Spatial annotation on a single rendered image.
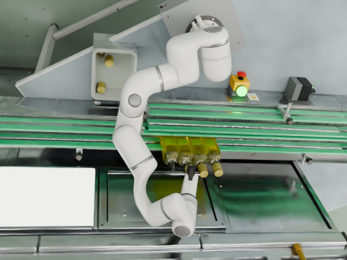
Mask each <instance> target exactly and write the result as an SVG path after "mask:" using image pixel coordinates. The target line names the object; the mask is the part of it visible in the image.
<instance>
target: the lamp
mask: <svg viewBox="0 0 347 260"><path fill-rule="evenodd" d="M236 93H237V94H238V95H239V96H245V95H246V93H247V89H246V87H245V86H243V85H240V86H238V87H237V88H236Z"/></svg>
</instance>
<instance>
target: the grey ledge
mask: <svg viewBox="0 0 347 260"><path fill-rule="evenodd" d="M221 155H222V156H221V159H254V160H297V161H298V163H301V162H302V159H303V157H302V154H293V153H254V152H221ZM309 158H312V160H313V164H347V155H333V154H310V155H309Z"/></svg>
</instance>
